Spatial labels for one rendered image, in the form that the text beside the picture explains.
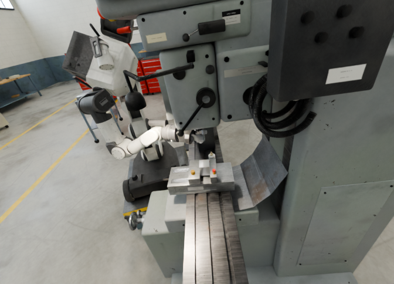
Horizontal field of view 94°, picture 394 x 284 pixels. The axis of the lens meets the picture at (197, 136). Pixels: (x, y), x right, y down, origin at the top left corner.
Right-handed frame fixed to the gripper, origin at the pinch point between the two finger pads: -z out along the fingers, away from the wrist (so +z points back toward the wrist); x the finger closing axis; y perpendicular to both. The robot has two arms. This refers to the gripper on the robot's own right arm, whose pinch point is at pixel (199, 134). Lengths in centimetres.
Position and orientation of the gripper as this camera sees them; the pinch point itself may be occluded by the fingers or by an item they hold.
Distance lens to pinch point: 87.3
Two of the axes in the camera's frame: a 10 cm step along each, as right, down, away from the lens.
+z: -9.5, -0.5, 3.1
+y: 1.3, 8.3, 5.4
